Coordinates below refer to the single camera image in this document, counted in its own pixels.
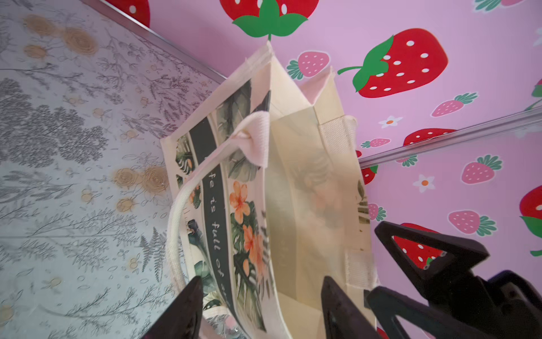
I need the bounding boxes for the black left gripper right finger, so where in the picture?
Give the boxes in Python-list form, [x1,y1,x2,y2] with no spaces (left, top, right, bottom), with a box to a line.
[320,276,380,339]

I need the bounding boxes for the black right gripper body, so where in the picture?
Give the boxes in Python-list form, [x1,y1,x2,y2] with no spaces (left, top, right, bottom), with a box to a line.
[429,271,541,338]

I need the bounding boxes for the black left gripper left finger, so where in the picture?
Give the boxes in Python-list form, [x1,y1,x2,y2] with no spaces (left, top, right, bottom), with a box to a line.
[141,276,203,339]

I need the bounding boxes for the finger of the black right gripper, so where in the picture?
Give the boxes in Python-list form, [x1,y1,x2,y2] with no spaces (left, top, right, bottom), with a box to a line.
[375,221,489,297]
[366,286,487,338]

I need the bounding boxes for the canvas tote bag floral print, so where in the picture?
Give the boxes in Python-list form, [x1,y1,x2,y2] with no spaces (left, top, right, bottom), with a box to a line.
[161,44,378,338]

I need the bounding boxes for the aluminium corner frame post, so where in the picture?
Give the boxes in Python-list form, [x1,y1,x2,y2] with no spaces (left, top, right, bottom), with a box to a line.
[359,107,541,168]

